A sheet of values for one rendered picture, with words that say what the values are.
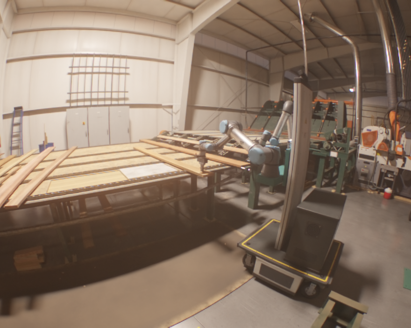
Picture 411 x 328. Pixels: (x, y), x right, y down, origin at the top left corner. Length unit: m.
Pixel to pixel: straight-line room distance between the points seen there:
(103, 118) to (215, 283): 6.54
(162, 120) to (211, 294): 7.75
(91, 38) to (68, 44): 0.95
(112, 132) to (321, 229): 6.98
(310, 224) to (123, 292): 1.65
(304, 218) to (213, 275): 1.02
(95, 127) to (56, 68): 2.94
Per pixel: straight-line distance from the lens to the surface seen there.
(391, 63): 6.43
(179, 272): 1.98
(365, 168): 5.53
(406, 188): 6.02
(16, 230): 2.14
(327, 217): 1.42
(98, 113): 7.29
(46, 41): 8.66
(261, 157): 1.30
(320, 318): 1.52
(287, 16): 10.10
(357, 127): 7.91
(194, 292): 1.80
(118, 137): 7.42
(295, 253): 1.64
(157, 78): 8.77
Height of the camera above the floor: 1.43
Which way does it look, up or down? 13 degrees down
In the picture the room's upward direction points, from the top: 1 degrees clockwise
